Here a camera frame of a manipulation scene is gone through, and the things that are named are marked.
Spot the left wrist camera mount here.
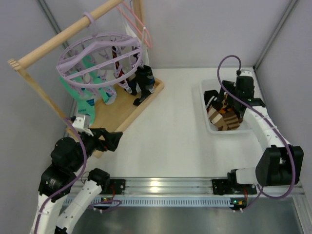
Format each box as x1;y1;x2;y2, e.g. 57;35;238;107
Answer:
72;114;94;136

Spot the brown striped sock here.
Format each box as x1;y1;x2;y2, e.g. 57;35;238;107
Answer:
207;101;243;131

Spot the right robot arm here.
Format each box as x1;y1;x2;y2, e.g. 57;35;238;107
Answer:
220;76;304;187

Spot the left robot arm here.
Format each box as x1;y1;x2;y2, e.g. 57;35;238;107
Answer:
30;128;123;234

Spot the red yellow argyle sock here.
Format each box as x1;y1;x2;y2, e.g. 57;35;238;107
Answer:
112;46;124;78

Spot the black white striped sock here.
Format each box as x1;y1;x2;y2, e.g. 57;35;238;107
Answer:
204;90;221;113

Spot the pink clothes hanger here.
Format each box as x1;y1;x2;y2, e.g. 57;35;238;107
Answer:
117;0;153;49

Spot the white plastic basket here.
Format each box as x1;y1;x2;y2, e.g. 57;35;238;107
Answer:
199;79;253;135

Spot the purple round clip hanger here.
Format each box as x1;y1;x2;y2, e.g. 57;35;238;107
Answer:
56;12;143;91

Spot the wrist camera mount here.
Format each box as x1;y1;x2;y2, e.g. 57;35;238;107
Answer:
72;114;94;136
236;69;253;77

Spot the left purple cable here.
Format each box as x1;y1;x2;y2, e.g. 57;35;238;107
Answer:
35;117;122;232

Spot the wooden rack with tray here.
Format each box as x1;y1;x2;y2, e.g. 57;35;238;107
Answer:
7;0;165;158

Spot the black blue sport sock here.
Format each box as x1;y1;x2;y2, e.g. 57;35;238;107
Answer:
133;65;155;106

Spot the aluminium mounting rail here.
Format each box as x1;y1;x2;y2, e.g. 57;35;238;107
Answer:
59;177;305;208

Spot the mint green sock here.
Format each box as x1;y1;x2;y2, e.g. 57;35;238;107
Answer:
59;77;96;125
82;55;117;105

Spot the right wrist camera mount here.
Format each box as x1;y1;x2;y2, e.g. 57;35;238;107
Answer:
236;69;253;77

